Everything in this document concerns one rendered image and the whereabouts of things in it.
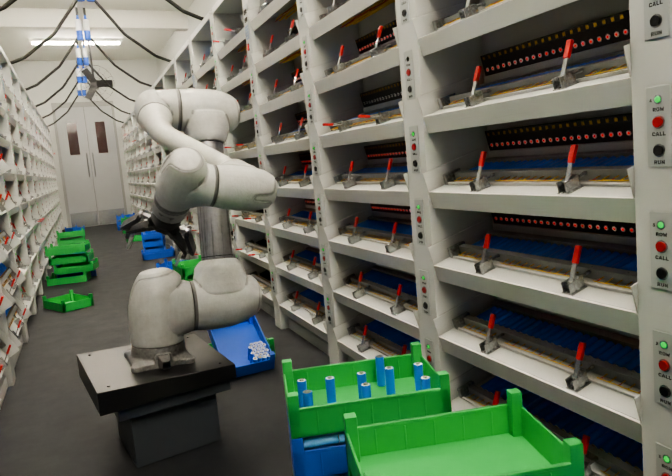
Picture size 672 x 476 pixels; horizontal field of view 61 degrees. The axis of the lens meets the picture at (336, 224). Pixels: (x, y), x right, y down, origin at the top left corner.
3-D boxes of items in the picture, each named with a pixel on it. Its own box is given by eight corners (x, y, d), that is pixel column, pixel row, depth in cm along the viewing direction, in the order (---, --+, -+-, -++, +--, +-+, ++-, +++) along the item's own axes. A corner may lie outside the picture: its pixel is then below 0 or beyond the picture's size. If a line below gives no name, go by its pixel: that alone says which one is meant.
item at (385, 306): (423, 342, 162) (409, 298, 159) (336, 301, 218) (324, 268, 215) (479, 310, 170) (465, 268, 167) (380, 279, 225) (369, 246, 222)
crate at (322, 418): (291, 439, 103) (287, 397, 102) (285, 395, 123) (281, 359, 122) (452, 415, 107) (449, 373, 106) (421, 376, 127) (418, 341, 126)
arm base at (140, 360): (133, 378, 159) (132, 358, 159) (123, 355, 179) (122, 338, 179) (199, 366, 168) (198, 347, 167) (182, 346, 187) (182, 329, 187)
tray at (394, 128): (408, 136, 156) (398, 102, 154) (322, 148, 211) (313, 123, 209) (466, 112, 163) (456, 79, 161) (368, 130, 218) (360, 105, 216)
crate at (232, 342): (274, 368, 231) (275, 353, 227) (224, 380, 223) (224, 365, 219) (252, 320, 254) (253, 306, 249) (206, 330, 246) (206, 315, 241)
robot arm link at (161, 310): (128, 337, 179) (123, 267, 177) (188, 329, 186) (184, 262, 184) (131, 352, 164) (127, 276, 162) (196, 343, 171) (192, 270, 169)
